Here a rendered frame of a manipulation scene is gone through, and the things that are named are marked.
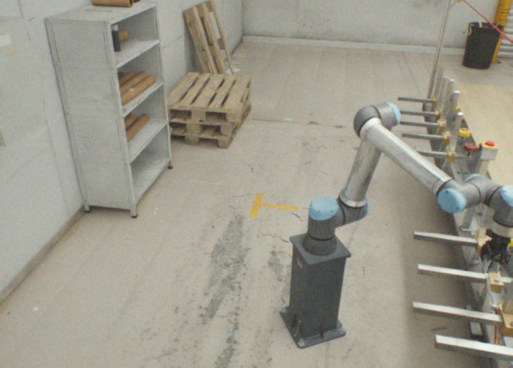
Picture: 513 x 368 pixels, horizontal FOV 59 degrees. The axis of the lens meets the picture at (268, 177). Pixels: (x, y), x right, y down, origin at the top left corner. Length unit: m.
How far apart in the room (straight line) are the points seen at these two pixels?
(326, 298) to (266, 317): 0.47
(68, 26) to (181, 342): 2.16
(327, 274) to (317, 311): 0.26
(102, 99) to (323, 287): 2.02
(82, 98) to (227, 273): 1.62
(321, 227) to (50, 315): 1.78
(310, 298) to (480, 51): 6.80
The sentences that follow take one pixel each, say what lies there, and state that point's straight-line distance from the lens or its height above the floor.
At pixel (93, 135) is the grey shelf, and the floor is 0.72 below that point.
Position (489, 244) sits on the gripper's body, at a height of 1.11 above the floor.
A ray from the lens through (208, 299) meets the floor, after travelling 3.05.
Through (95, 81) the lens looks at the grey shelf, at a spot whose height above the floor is 1.14.
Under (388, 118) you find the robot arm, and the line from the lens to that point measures 2.10.
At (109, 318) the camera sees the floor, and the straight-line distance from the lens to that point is 3.05.
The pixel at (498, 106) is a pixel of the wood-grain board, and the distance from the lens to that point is 4.08.
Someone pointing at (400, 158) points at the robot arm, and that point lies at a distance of 1.86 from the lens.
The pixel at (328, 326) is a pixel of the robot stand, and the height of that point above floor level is 0.07.
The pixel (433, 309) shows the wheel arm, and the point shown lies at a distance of 1.91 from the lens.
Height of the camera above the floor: 2.14
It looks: 30 degrees down
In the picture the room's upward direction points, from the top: 2 degrees clockwise
